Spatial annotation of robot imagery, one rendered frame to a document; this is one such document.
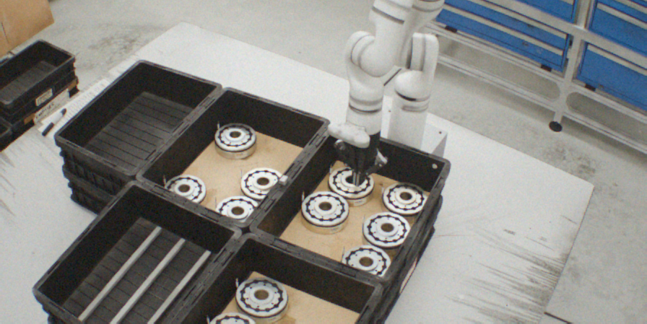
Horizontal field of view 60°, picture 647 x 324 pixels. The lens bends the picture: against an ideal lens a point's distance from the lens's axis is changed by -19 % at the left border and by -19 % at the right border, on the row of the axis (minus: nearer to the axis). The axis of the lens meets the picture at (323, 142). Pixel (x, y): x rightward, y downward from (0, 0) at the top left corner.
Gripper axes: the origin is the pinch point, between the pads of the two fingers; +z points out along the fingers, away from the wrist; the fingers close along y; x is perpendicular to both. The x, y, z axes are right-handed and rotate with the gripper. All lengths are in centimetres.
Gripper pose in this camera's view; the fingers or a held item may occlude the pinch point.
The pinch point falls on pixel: (358, 177)
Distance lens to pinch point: 151.3
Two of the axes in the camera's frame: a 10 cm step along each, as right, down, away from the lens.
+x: -5.4, 4.8, -6.9
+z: -0.4, 8.0, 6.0
